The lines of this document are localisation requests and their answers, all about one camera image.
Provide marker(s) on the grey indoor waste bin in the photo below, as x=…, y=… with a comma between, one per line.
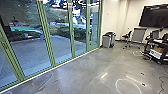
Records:
x=106, y=41

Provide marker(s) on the grey trash bin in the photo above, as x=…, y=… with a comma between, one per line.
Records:
x=112, y=38

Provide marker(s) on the green framed glass window wall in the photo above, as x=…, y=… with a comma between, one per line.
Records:
x=43, y=36

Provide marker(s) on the black office chair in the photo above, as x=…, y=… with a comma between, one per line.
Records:
x=138, y=35

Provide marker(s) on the white cardboard box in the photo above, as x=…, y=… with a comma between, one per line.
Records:
x=156, y=54

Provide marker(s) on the black wall television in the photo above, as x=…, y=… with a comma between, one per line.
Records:
x=154, y=15

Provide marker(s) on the dark green shrub bed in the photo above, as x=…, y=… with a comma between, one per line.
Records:
x=71, y=33

